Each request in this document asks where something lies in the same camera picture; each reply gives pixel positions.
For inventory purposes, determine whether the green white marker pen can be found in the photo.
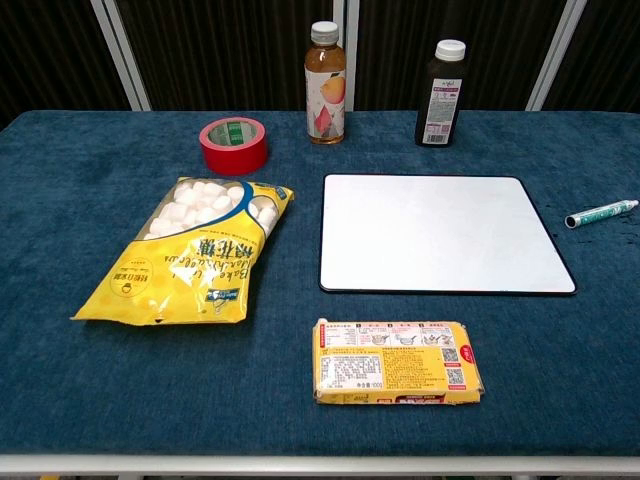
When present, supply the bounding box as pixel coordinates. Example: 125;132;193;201
564;198;640;230

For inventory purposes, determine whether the yellow marshmallow bag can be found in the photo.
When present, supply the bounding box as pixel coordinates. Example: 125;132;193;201
70;175;296;327

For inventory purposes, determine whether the dark juice bottle white cap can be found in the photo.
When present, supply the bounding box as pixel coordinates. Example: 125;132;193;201
414;39;468;148

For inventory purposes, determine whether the red tape roll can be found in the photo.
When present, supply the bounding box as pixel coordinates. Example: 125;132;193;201
199;116;270;176

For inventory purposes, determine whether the white table edge rail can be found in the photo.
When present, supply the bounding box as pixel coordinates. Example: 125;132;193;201
0;453;640;477

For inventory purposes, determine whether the white metal frame post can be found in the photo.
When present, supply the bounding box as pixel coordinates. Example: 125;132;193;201
524;0;588;112
89;0;152;112
333;0;360;112

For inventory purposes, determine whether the white drawing board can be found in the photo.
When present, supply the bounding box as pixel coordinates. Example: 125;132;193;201
319;173;578;296

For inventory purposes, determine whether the amber tea drink bottle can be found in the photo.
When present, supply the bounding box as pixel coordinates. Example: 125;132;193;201
304;20;347;146

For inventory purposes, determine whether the yellow curry box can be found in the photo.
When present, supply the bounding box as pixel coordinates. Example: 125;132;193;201
312;317;486;406

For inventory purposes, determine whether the blue table cloth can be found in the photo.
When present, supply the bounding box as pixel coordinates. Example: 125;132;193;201
0;109;640;457

